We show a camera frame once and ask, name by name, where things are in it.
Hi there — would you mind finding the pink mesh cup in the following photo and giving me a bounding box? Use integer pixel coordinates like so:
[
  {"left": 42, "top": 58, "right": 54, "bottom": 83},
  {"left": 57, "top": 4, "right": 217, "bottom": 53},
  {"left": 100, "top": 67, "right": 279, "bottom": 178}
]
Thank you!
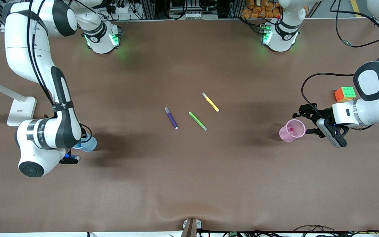
[{"left": 279, "top": 119, "right": 306, "bottom": 142}]

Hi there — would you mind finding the blue mesh cup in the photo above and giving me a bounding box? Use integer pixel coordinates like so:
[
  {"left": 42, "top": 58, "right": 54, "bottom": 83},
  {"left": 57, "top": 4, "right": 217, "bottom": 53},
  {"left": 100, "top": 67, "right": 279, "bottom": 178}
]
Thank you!
[{"left": 73, "top": 133, "right": 97, "bottom": 152}]

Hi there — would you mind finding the colourful puzzle cube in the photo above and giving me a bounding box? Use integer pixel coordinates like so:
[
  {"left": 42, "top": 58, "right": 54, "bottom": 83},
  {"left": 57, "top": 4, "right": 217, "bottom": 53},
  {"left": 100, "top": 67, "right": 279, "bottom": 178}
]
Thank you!
[{"left": 334, "top": 87, "right": 357, "bottom": 102}]

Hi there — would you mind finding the white stand with pole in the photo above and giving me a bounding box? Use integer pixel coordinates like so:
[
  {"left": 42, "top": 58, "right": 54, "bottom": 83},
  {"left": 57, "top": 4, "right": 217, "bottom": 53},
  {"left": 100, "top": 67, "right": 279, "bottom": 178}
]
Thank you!
[{"left": 0, "top": 75, "right": 37, "bottom": 127}]

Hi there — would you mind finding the yellow marker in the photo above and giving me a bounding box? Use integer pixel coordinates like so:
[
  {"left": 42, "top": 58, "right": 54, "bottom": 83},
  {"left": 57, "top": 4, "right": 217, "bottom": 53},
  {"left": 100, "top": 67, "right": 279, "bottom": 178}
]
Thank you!
[{"left": 202, "top": 92, "right": 219, "bottom": 112}]

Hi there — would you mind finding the purple marker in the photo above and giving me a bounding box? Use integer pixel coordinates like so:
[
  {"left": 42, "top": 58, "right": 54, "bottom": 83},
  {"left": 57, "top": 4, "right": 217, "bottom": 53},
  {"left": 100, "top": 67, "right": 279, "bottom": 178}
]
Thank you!
[{"left": 164, "top": 107, "right": 179, "bottom": 129}]

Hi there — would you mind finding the green marker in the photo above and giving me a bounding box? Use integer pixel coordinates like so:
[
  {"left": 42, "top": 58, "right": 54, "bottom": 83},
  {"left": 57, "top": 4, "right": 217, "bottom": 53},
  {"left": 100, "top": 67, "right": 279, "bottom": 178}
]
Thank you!
[{"left": 189, "top": 112, "right": 208, "bottom": 131}]

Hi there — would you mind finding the orange bag pile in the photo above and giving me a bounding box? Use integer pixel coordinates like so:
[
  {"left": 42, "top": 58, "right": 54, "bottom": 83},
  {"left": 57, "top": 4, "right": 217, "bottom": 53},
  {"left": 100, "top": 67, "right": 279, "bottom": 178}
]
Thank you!
[{"left": 241, "top": 0, "right": 282, "bottom": 19}]

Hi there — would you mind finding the white power strip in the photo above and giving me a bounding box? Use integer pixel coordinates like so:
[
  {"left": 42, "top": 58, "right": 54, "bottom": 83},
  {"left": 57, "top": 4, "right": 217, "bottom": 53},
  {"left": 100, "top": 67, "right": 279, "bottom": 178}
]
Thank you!
[{"left": 111, "top": 3, "right": 131, "bottom": 14}]

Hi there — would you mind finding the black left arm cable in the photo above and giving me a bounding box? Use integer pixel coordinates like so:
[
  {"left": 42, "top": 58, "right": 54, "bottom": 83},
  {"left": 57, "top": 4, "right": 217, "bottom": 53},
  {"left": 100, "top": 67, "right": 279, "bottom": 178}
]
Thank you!
[{"left": 301, "top": 72, "right": 355, "bottom": 114}]

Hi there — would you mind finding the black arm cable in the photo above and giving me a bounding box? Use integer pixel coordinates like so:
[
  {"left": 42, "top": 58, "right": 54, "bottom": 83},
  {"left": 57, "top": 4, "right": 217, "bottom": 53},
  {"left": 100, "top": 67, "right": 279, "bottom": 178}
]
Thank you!
[
  {"left": 27, "top": 0, "right": 93, "bottom": 144},
  {"left": 301, "top": 72, "right": 355, "bottom": 114}
]

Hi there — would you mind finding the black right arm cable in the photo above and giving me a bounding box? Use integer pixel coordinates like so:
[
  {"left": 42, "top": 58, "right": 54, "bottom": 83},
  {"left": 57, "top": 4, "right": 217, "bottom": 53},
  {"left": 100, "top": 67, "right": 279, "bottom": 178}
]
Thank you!
[{"left": 27, "top": 0, "right": 93, "bottom": 144}]

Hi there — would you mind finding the black cable with connector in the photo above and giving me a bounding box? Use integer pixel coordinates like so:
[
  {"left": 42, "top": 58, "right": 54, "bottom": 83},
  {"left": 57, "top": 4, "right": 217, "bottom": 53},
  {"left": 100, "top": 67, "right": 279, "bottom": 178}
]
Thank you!
[{"left": 329, "top": 0, "right": 379, "bottom": 61}]

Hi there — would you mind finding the black floor cable bundle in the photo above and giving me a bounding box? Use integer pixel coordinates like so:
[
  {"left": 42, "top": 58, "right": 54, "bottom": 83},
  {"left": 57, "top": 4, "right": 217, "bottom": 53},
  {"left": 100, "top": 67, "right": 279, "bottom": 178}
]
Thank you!
[{"left": 293, "top": 225, "right": 379, "bottom": 237}]

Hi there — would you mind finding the metal table bracket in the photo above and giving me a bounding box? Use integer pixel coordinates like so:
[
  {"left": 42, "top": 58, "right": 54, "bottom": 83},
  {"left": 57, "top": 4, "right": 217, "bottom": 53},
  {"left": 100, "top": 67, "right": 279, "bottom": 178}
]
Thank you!
[{"left": 181, "top": 218, "right": 202, "bottom": 237}]

